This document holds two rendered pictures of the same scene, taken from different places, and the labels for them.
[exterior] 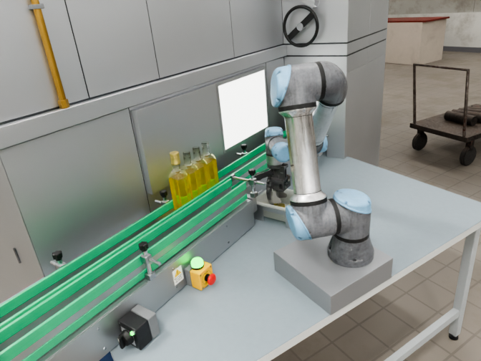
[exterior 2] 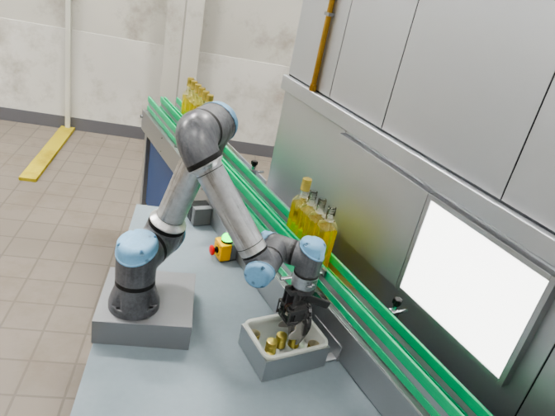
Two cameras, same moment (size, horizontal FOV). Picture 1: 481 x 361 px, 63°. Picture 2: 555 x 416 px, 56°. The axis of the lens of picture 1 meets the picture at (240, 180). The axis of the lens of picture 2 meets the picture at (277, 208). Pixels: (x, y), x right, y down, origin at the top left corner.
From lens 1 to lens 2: 232 cm
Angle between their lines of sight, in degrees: 95
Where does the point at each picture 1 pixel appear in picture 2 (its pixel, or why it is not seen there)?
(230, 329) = not seen: hidden behind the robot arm
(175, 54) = (409, 118)
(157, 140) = (341, 177)
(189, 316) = (193, 239)
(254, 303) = (169, 265)
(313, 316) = not seen: hidden behind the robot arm
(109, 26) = (364, 50)
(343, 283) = (111, 279)
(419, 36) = not seen: outside the picture
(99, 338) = (200, 195)
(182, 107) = (376, 173)
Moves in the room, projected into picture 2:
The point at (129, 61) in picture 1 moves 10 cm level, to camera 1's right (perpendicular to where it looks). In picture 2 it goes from (364, 91) to (356, 96)
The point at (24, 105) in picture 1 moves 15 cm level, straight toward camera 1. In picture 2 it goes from (302, 73) to (265, 67)
